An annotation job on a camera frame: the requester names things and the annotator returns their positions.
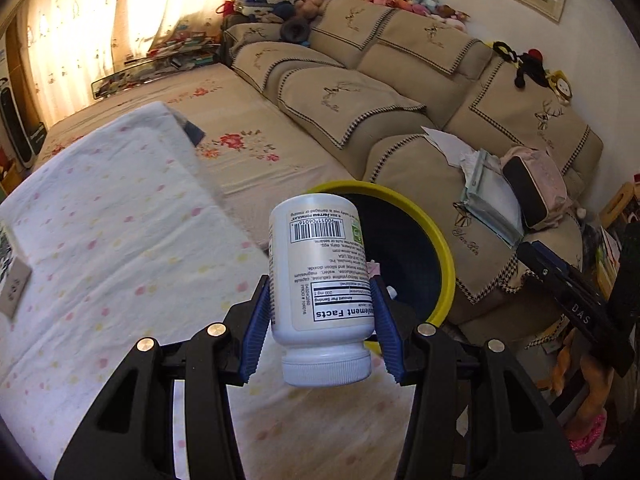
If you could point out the white pill bottle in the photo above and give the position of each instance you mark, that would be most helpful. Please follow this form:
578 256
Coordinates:
320 270

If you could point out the low shelf of books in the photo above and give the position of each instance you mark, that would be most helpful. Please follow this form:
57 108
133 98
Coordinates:
150 67

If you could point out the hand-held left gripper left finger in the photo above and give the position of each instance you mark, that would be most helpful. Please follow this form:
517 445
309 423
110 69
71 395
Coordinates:
255 330

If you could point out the yellow monkey plush toy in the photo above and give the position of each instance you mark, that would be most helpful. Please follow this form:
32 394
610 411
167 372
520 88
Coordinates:
560 87

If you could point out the black and red plush toy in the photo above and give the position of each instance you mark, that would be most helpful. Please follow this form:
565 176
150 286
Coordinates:
525 62

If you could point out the pink strawberry milk carton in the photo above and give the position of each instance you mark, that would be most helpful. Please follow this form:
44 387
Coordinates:
12 285

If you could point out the white paper sheet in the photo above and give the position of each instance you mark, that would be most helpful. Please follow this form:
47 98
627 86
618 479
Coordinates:
445 142

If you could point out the beige floral mattress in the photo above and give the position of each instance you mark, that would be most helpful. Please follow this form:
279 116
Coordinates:
260 110

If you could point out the black tower fan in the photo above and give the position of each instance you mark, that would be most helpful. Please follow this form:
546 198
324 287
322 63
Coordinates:
20 125

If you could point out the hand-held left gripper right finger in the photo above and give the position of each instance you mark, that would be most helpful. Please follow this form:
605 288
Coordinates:
387 330

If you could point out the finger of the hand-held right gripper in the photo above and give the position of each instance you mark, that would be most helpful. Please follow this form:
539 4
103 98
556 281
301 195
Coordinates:
540 262

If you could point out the yellow rimmed trash bin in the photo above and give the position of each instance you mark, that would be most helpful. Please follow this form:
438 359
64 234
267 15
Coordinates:
400 230

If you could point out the cream patterned curtain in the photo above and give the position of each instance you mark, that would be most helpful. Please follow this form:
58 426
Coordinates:
100 20

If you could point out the yellow wooden toy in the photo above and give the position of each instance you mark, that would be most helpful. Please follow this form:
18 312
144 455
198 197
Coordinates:
617 202

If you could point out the beige sofa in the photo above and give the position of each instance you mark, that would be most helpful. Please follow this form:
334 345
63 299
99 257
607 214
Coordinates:
400 45

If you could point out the blue starred bag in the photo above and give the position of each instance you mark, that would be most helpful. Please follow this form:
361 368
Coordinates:
257 2

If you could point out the pink and black bag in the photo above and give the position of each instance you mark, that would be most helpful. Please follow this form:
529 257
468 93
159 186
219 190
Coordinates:
540 180

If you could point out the grey blue folder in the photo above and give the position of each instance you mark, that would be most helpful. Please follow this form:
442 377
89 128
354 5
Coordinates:
495 210

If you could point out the dark grey round cushion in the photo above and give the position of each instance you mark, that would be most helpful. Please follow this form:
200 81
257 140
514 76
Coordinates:
295 30

